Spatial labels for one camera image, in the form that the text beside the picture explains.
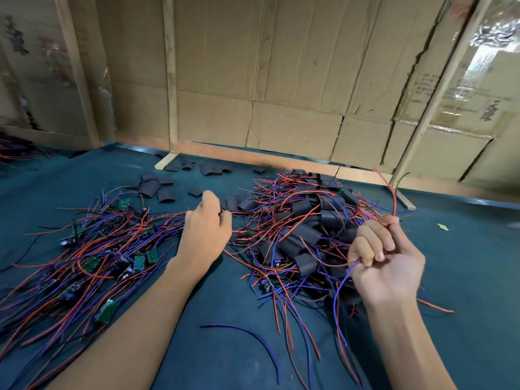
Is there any person's right hand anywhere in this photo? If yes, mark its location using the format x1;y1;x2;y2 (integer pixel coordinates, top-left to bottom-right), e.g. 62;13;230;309
347;213;426;309

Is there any person's left hand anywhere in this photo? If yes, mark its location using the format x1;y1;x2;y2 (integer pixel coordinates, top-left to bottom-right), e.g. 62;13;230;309
174;189;234;277

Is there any wired board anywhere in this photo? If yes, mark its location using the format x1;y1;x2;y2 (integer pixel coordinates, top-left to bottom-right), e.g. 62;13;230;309
330;166;401;379

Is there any pile of black sleeve pieces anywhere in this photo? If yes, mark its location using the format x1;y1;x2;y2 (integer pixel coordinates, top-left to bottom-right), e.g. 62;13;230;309
130;158;261;213

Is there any pile of sleeved wired boards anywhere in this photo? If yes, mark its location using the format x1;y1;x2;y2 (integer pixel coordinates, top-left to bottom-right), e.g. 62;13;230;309
201;168;456;388

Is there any pile of unsleeved wired boards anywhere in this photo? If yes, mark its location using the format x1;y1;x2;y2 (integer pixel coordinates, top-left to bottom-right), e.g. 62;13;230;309
0;194;192;390

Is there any wire pile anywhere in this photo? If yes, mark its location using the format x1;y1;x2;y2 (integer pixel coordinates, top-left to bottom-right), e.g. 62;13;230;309
0;135;37;163

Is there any person's left forearm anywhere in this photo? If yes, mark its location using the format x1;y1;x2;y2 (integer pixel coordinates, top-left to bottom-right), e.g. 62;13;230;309
49;264;204;390

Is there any person's right forearm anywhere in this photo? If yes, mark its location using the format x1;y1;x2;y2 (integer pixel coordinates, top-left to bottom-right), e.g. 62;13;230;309
361;296;458;390

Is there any wooden ledge board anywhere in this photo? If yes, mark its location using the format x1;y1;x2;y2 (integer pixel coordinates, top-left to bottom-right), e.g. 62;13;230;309
114;129;520;204

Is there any clear plastic sheet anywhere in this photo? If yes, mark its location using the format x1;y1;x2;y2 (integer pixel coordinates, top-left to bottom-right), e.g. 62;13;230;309
455;4;520;127

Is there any thin wooden post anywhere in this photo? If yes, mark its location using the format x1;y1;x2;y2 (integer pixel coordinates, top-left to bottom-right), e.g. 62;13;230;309
154;0;181;171

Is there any pale slanted wooden post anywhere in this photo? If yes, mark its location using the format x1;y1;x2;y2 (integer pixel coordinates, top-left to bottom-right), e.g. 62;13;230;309
390;0;494;210

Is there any wide wooden post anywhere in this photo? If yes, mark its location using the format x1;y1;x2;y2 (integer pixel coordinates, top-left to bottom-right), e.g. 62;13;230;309
53;0;102;150

